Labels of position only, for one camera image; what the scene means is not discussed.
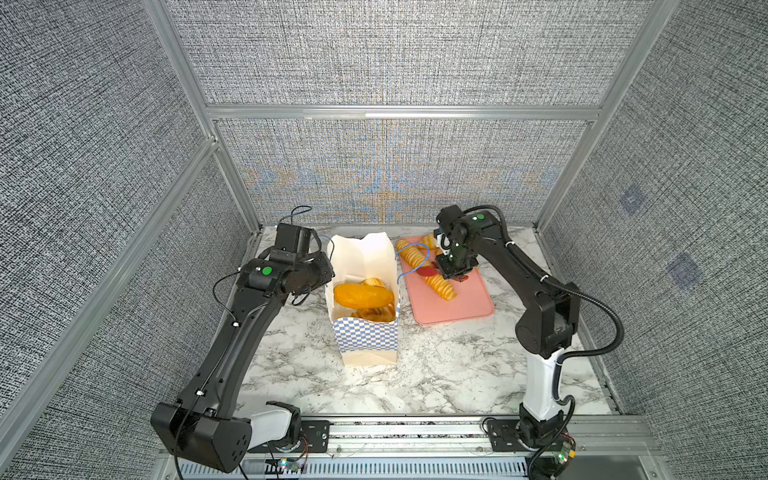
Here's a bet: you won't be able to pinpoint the croissant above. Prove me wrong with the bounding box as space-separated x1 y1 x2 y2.
419 233 439 251

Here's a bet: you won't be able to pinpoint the long twisted bread stick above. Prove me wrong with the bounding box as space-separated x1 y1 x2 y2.
396 236 457 301

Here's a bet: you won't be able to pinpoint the checkered paper bread bag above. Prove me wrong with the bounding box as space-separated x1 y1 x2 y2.
325 232 400 367

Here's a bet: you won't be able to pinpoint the oval french bread loaf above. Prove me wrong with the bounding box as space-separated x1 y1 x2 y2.
333 284 394 310

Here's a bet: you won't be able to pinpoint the ring bread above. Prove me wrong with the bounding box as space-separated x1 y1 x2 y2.
353 305 396 323
362 278 386 288

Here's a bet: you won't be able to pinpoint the red silicone kitchen tongs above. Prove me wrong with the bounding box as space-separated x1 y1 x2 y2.
416 266 439 277

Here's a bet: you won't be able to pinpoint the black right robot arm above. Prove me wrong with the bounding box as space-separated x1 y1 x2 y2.
434 205 580 450

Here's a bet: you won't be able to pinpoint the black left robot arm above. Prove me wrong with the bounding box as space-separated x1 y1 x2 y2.
150 251 334 473

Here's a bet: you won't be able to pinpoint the pink plastic tray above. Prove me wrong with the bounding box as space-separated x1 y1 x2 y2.
395 235 494 325

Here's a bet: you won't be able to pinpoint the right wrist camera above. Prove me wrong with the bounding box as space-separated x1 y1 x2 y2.
435 232 451 254

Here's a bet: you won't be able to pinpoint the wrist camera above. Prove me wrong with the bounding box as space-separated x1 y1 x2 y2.
269 223 322 264
435 232 451 254

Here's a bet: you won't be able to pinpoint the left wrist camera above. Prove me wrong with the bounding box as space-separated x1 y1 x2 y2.
269 223 322 264

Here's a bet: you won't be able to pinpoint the black corrugated cable conduit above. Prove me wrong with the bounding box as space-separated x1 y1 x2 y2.
551 281 625 409

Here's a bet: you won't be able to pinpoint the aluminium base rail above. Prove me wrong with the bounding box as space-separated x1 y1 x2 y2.
149 413 673 480

